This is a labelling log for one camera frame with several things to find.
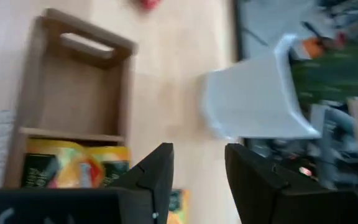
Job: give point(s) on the wooden three-compartment tray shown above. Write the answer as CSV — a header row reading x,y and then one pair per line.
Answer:
x,y
73,99

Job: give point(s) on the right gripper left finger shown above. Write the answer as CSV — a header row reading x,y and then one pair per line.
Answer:
x,y
148,193

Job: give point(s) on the green cactus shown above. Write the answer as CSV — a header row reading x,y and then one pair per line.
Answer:
x,y
337,74

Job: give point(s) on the white hexagonal plant pot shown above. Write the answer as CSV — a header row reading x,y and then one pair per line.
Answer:
x,y
253,99

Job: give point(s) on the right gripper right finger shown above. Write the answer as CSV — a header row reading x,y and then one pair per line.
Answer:
x,y
259,199

